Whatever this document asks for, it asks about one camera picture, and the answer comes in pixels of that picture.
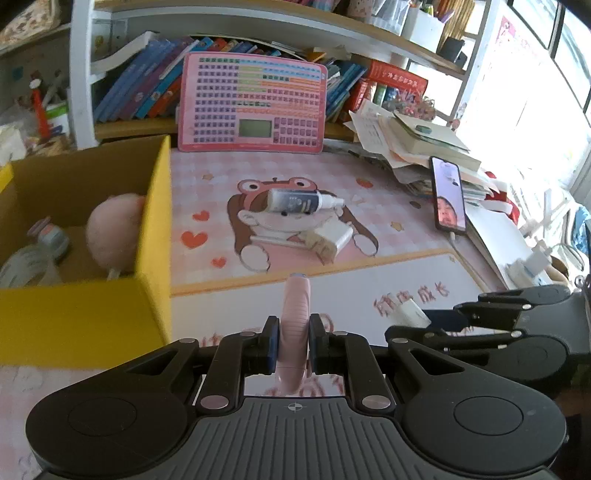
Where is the white charger plug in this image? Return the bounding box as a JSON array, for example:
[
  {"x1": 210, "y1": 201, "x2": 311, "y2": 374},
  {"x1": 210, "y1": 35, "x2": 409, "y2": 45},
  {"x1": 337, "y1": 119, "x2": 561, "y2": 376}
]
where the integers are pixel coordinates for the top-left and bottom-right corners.
[{"x1": 391, "y1": 299, "x2": 432, "y2": 328}]

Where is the yellow cardboard box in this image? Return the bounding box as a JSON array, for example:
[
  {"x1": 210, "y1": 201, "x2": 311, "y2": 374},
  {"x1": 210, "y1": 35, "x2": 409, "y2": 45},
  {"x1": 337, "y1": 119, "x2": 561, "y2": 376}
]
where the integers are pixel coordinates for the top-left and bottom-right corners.
[{"x1": 1, "y1": 136, "x2": 171, "y2": 369}]

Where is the white tape roll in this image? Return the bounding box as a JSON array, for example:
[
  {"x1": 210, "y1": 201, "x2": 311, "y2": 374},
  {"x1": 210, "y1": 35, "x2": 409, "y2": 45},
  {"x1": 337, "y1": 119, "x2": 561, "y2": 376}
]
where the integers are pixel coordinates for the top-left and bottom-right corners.
[{"x1": 0, "y1": 245, "x2": 61, "y2": 289}]

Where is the pink learning tablet board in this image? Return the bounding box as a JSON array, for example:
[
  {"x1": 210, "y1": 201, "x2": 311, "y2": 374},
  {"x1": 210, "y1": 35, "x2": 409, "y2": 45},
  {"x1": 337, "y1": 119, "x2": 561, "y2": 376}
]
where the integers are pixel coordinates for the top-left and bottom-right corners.
[{"x1": 177, "y1": 52, "x2": 328, "y2": 154}]

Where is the red books row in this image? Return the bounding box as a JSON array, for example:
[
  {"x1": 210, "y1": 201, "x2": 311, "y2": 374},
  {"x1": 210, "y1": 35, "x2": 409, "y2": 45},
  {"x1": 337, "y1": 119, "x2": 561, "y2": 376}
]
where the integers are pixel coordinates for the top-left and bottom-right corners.
[{"x1": 351, "y1": 56, "x2": 429, "y2": 111}]

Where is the stack of papers and books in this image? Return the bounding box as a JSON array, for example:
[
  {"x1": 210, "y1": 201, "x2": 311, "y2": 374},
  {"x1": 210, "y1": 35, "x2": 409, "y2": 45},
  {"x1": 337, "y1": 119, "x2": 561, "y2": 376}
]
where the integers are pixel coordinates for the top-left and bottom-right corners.
[{"x1": 346, "y1": 100, "x2": 500, "y2": 193}]

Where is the pink handle tool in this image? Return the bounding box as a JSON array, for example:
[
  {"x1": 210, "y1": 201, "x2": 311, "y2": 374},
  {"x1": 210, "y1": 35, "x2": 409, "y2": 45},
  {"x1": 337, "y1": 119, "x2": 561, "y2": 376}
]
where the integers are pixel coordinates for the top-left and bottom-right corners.
[{"x1": 276, "y1": 274, "x2": 311, "y2": 395}]

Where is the white charging cable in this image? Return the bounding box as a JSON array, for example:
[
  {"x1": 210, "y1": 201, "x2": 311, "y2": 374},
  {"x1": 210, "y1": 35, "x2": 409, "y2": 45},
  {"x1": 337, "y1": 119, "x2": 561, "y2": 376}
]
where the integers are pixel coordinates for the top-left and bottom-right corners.
[{"x1": 447, "y1": 230, "x2": 495, "y2": 292}]

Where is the white shelf frame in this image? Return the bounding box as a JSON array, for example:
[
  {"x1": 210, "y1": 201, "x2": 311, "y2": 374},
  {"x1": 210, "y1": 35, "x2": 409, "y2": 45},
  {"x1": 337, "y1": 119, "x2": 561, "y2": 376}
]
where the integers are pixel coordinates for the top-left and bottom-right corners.
[{"x1": 69, "y1": 1, "x2": 499, "y2": 148}]

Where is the row of blue books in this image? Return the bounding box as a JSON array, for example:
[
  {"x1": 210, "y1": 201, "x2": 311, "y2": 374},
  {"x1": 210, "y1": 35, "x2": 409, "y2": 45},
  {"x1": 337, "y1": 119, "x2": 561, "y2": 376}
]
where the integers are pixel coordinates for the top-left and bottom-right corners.
[{"x1": 93, "y1": 36, "x2": 263, "y2": 123}]

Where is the white eraser block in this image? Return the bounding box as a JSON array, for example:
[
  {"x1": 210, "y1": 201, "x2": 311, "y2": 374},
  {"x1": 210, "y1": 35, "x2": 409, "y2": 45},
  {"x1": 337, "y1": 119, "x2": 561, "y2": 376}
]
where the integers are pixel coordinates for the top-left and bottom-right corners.
[{"x1": 304, "y1": 218, "x2": 353, "y2": 264}]

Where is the black smartphone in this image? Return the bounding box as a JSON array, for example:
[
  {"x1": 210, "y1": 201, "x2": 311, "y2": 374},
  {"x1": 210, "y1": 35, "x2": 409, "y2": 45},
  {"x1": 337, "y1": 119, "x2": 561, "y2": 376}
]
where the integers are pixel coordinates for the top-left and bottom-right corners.
[{"x1": 430, "y1": 156, "x2": 467, "y2": 234}]

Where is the pink fluffy pompom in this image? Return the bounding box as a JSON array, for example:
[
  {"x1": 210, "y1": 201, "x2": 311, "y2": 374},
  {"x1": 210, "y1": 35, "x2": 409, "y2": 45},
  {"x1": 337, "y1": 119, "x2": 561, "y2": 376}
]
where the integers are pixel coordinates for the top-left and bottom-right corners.
[{"x1": 85, "y1": 193, "x2": 145, "y2": 273}]

